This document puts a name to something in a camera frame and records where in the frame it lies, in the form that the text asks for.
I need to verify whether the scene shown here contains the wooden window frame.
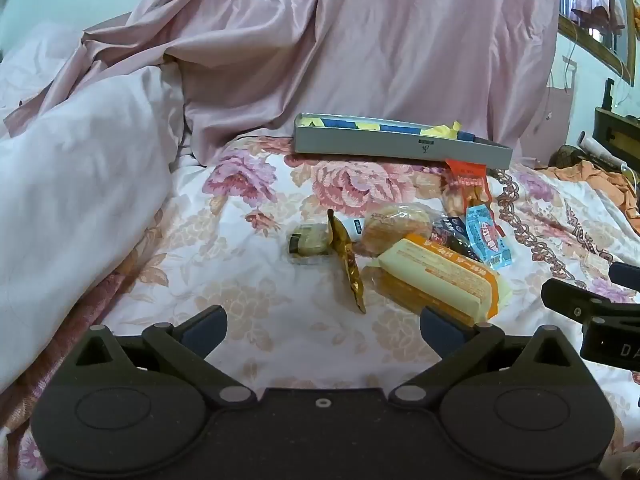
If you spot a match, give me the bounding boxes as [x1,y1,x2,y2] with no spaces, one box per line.
[557,0,640,86]

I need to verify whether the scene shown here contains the floral bedsheet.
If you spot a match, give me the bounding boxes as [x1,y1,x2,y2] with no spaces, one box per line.
[0,135,640,480]

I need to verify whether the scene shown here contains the round pastry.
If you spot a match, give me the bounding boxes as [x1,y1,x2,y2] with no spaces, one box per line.
[354,203,441,258]

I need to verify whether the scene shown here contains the red snack packet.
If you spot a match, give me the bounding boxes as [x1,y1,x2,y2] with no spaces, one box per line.
[444,159,493,216]

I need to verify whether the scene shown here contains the wooden desk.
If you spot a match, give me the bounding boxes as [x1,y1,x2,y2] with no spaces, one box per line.
[594,79,640,161]

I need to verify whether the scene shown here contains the orange yellow cake packet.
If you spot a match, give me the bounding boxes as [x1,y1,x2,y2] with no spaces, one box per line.
[361,232,513,331]

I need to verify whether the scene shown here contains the small pastry in clear wrapper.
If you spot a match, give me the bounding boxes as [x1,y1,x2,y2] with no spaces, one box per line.
[286,220,333,263]

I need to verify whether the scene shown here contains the golden brown snack packet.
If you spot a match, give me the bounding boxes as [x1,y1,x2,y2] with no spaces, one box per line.
[326,208,368,315]

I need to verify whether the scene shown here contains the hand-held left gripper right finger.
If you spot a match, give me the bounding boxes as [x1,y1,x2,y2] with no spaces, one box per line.
[389,306,583,408]

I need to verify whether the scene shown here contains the dark brown cloth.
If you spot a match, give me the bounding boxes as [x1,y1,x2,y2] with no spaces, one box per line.
[549,144,583,167]

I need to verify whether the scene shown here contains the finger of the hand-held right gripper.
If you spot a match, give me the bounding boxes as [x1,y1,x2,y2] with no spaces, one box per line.
[541,278,627,325]
[608,261,640,287]

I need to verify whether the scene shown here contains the grey shallow box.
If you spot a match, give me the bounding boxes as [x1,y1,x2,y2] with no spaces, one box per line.
[293,113,514,171]

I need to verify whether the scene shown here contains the white duvet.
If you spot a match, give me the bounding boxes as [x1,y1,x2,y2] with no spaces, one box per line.
[0,20,186,391]

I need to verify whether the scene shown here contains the orange cloth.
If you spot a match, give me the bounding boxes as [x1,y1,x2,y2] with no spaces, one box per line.
[542,160,640,233]

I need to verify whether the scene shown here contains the pink satin blanket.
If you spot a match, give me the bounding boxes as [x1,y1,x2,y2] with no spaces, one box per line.
[5,0,561,166]

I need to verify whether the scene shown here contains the white tube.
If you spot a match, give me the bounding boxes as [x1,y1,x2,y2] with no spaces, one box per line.
[580,135,628,168]

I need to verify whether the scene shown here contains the blue snack packet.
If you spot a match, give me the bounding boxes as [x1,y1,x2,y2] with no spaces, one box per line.
[465,202,514,267]

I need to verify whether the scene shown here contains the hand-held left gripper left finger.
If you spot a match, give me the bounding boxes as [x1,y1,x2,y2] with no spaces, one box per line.
[62,305,256,408]

